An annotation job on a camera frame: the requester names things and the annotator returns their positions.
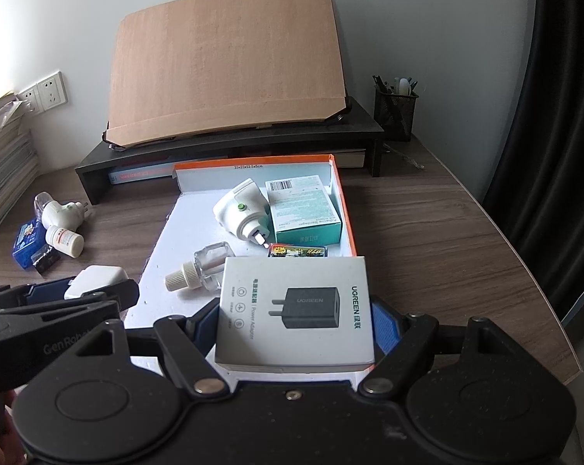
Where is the white plug-in diffuser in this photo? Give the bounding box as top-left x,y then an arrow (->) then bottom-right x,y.
212,179 -> 270,248

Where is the blue tin box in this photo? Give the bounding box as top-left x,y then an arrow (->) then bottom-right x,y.
12,219 -> 48,270

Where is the pen on table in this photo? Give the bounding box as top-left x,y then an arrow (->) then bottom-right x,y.
385,145 -> 425,171

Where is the white pill bottle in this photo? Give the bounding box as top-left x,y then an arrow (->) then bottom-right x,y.
45,226 -> 85,258

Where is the black monitor riser shelf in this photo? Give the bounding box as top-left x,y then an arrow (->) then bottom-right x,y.
75,98 -> 385,204

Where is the orange white box lid tray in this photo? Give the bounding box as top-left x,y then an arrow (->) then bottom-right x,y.
123,153 -> 359,389

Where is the teal white carton box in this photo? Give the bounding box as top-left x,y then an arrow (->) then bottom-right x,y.
266,175 -> 342,247

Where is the white usb charger cube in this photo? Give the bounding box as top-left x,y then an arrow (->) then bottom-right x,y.
64,265 -> 128,300

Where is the playing cards pack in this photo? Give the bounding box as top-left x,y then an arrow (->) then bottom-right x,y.
268,244 -> 328,258

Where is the book under riser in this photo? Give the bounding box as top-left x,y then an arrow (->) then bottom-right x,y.
108,163 -> 173,186

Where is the black mesh pen holder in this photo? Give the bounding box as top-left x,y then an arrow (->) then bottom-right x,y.
373,76 -> 418,143

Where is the white diffuser with bottle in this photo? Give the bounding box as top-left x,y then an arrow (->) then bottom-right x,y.
34,191 -> 89,231

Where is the white charger retail box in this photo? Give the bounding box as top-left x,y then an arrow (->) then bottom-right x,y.
214,256 -> 375,373

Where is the small black shiny block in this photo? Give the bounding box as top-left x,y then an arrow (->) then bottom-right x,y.
31,245 -> 61,274

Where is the stack of books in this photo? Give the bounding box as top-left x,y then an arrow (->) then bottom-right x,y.
0,93 -> 39,225

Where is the wooden book stand board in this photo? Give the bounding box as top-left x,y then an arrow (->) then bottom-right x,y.
105,0 -> 345,148

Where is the clear glass refill bottle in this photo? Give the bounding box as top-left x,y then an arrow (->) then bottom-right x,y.
164,241 -> 235,293

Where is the white wall socket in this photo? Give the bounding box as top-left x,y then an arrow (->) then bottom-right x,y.
36,71 -> 67,111

